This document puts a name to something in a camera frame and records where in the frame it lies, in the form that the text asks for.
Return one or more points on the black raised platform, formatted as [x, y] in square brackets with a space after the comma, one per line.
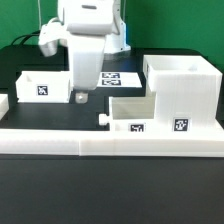
[51, 116]

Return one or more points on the white fiducial marker plate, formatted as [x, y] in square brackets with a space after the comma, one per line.
[119, 79]

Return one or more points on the white drawer tray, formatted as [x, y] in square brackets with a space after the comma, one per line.
[129, 114]
[43, 87]

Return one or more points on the white rear drawer tray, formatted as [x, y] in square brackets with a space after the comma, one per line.
[43, 87]

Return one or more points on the white drawer cabinet box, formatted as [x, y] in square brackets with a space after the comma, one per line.
[186, 91]

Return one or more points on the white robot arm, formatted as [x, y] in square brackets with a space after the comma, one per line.
[115, 42]

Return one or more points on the white front drawer tray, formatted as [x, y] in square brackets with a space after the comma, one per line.
[129, 114]

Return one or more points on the white L-shaped wall fence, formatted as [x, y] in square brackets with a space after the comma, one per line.
[196, 143]

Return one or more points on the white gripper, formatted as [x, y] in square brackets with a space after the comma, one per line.
[82, 25]

